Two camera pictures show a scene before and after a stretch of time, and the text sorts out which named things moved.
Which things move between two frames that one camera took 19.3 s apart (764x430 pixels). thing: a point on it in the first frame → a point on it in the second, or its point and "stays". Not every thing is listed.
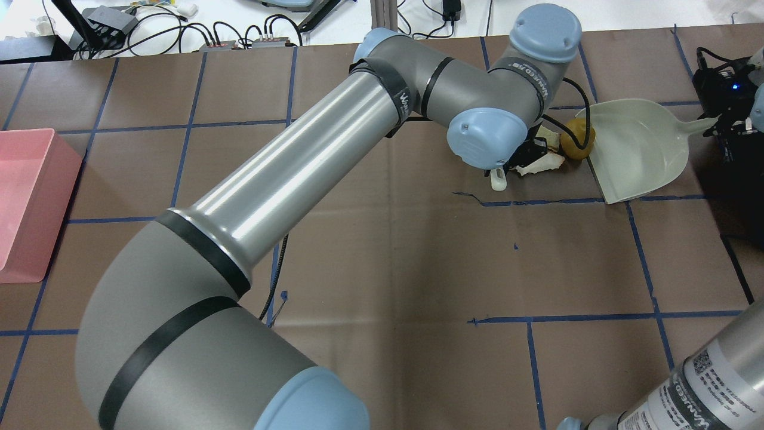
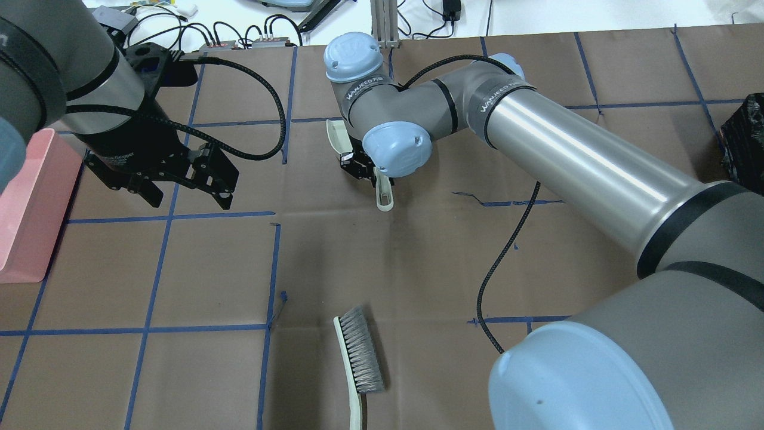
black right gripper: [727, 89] → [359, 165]
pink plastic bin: [38, 170] stays
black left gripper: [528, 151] → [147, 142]
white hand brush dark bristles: [498, 178] → [362, 368]
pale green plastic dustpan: [639, 147] → [339, 137]
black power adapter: [452, 9] stays
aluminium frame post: [384, 14] stays
